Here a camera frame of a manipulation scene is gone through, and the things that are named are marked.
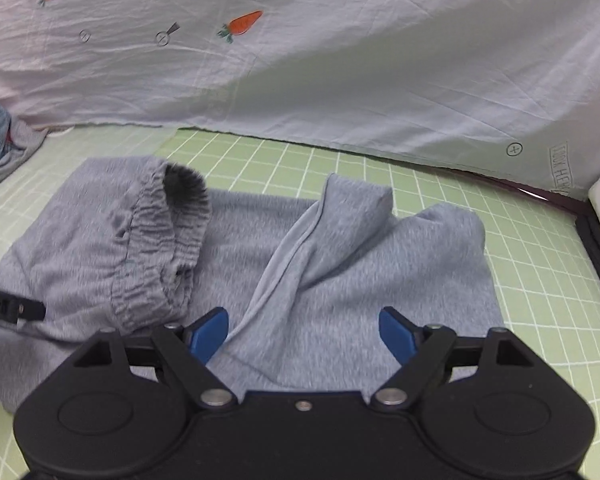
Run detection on grey sweatpants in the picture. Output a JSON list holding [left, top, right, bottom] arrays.
[[0, 157, 503, 411]]

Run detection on light grey carrot-print quilt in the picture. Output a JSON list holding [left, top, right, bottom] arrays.
[[0, 0, 600, 198]]

